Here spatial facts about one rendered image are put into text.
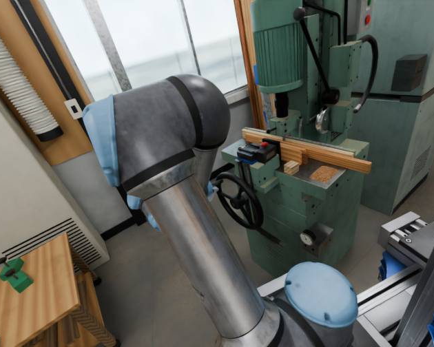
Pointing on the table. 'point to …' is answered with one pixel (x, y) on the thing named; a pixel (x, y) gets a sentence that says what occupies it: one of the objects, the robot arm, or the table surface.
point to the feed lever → (331, 95)
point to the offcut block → (291, 167)
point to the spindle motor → (277, 45)
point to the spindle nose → (281, 104)
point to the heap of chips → (324, 173)
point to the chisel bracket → (288, 122)
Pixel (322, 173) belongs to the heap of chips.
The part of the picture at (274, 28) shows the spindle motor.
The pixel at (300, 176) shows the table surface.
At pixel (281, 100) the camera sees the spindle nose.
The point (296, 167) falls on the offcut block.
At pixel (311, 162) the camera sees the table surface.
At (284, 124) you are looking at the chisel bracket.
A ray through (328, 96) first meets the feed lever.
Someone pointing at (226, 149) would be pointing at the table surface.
